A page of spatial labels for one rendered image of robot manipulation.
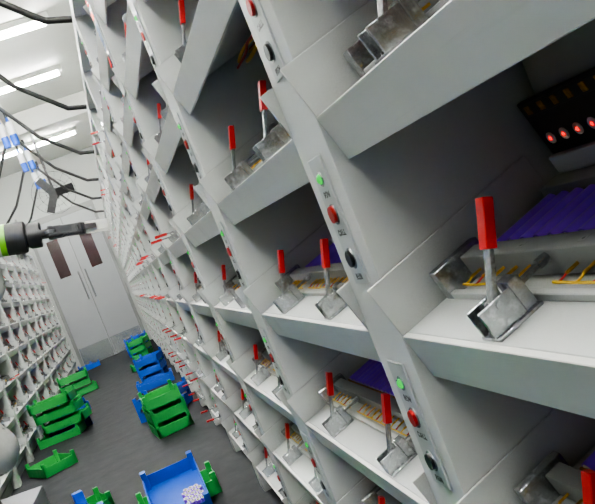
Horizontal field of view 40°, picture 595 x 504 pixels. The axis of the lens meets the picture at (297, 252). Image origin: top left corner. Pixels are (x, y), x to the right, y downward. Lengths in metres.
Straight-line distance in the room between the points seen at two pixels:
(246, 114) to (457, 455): 0.83
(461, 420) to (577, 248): 0.24
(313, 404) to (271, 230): 0.31
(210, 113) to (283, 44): 0.70
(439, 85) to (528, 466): 0.39
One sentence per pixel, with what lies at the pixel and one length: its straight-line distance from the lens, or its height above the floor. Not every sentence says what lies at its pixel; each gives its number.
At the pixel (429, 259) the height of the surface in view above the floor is 0.74.
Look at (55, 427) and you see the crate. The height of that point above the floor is 0.10.
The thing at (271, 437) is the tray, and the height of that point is 0.33.
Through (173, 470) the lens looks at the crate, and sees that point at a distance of 3.15.
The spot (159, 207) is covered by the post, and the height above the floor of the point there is 1.03.
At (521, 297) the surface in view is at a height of 0.71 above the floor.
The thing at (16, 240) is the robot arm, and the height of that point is 1.06.
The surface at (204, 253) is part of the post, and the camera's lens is 2.08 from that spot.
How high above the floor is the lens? 0.82
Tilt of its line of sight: 2 degrees down
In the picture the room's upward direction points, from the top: 22 degrees counter-clockwise
